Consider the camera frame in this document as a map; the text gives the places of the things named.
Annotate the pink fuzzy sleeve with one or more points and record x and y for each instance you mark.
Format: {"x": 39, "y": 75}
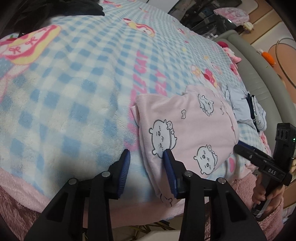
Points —
{"x": 251, "y": 191}

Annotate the person's right hand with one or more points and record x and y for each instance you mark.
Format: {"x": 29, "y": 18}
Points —
{"x": 259, "y": 194}

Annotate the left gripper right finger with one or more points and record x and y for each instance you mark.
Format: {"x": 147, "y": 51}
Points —
{"x": 176, "y": 174}

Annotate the light blue folded garment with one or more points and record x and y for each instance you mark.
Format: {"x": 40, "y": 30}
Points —
{"x": 246, "y": 108}

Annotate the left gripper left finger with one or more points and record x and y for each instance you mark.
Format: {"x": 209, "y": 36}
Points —
{"x": 119, "y": 172}

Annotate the grey padded bed frame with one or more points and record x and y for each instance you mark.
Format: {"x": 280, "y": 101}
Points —
{"x": 261, "y": 80}

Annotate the orange carrot plush toy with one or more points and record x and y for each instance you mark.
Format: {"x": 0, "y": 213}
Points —
{"x": 267, "y": 57}

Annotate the pink cartoon print pajama garment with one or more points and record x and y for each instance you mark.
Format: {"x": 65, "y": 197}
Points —
{"x": 199, "y": 128}

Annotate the black garment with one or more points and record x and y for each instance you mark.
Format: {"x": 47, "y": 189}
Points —
{"x": 33, "y": 14}

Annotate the blue checkered cartoon blanket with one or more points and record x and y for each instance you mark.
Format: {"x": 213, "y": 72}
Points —
{"x": 66, "y": 94}

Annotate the pink plush toy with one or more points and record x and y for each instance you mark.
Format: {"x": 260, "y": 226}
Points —
{"x": 229, "y": 52}

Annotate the pink cartoon cushion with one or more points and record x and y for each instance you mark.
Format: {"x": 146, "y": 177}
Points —
{"x": 235, "y": 15}

